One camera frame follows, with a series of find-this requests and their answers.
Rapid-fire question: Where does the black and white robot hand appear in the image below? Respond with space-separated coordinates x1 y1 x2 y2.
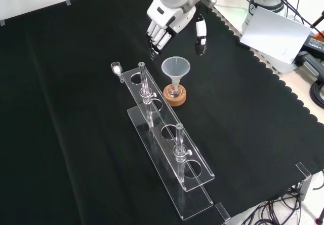
145 0 209 57

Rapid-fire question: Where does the clear plastic funnel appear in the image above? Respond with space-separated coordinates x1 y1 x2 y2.
161 56 191 89

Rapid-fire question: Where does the glass weighing funnel with powder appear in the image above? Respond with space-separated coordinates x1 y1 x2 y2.
110 61 126 84

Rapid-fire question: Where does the round-bottom glass flask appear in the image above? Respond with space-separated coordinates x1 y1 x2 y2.
168 82 182 99

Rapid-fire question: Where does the clear acrylic funnel stand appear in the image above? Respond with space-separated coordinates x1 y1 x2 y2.
121 61 216 221

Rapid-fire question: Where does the pale board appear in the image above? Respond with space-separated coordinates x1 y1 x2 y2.
239 6 313 65

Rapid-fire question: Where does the black cloth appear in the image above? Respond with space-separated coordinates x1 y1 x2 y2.
0 0 324 225

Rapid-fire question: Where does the black and orange device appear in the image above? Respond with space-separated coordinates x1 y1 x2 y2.
299 31 324 58

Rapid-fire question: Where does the grey and black tool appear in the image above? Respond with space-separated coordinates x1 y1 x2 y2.
295 51 324 81

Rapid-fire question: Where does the black tripod leg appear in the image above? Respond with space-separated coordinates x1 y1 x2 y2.
309 9 324 37

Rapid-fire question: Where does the clear table clamp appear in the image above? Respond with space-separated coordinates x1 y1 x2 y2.
215 202 232 222

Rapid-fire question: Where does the cork ring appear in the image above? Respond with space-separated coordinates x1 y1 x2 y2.
162 84 188 107

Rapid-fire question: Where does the coiled black cable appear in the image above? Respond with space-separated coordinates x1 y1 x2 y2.
309 79 324 108

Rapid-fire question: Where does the grey metal bracket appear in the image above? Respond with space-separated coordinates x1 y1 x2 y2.
295 161 313 198

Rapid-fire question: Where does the black cable bundle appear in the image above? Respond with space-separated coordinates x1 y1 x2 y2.
239 184 324 225

